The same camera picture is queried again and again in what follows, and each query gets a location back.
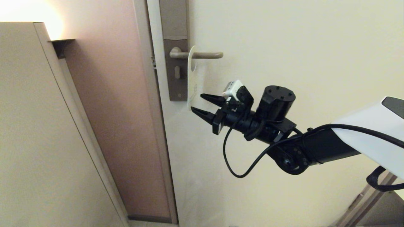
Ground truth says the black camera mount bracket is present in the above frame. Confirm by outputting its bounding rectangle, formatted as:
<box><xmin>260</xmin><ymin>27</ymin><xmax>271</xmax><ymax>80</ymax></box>
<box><xmin>226</xmin><ymin>85</ymin><xmax>254</xmax><ymax>113</ymax></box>

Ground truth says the beige door frame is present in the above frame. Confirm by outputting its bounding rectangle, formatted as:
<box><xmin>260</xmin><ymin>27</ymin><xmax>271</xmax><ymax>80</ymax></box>
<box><xmin>133</xmin><ymin>0</ymin><xmax>179</xmax><ymax>225</ymax></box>

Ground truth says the white room door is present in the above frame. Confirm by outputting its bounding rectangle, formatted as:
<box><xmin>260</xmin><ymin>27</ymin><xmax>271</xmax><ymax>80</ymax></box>
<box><xmin>146</xmin><ymin>0</ymin><xmax>404</xmax><ymax>227</ymax></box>

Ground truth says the brown wooden side frame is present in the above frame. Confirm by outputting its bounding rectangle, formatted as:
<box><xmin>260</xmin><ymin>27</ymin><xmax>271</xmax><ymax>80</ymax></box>
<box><xmin>328</xmin><ymin>172</ymin><xmax>404</xmax><ymax>227</ymax></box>

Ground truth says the black looping gripper cable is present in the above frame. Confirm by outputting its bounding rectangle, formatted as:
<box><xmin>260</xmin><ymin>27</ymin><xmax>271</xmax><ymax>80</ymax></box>
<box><xmin>223</xmin><ymin>121</ymin><xmax>404</xmax><ymax>178</ymax></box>

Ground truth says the brown metal lock plate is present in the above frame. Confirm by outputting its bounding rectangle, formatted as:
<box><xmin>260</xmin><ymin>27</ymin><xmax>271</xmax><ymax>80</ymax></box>
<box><xmin>158</xmin><ymin>0</ymin><xmax>191</xmax><ymax>102</ymax></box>

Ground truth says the dark baseboard strip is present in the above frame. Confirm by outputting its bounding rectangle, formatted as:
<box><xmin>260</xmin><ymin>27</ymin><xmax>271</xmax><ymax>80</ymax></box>
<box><xmin>127</xmin><ymin>215</ymin><xmax>173</xmax><ymax>224</ymax></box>

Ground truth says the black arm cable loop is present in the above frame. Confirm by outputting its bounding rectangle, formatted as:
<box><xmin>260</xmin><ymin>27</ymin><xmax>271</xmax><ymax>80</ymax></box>
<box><xmin>366</xmin><ymin>166</ymin><xmax>404</xmax><ymax>192</ymax></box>

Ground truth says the beige cabinet panel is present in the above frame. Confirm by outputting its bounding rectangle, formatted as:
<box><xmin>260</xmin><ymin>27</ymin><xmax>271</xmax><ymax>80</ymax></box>
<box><xmin>0</xmin><ymin>22</ymin><xmax>130</xmax><ymax>227</ymax></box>

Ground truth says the blue and white door hanger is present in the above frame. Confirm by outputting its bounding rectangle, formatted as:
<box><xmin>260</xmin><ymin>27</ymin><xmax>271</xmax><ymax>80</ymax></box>
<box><xmin>187</xmin><ymin>46</ymin><xmax>198</xmax><ymax>111</ymax></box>

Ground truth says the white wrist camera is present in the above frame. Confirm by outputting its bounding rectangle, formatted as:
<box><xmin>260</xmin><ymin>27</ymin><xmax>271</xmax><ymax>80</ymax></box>
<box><xmin>223</xmin><ymin>80</ymin><xmax>243</xmax><ymax>101</ymax></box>

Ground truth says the dark wall light ledge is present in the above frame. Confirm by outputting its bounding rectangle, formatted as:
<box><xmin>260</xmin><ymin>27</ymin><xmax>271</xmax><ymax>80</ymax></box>
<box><xmin>49</xmin><ymin>39</ymin><xmax>75</xmax><ymax>60</ymax></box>

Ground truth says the beige metal door handle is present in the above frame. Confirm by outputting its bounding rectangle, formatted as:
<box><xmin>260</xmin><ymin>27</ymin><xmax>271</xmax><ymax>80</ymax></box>
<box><xmin>169</xmin><ymin>47</ymin><xmax>224</xmax><ymax>59</ymax></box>

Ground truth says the small brown frame hinge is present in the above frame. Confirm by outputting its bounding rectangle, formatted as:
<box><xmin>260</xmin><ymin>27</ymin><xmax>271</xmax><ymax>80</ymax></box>
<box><xmin>348</xmin><ymin>193</ymin><xmax>364</xmax><ymax>210</ymax></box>

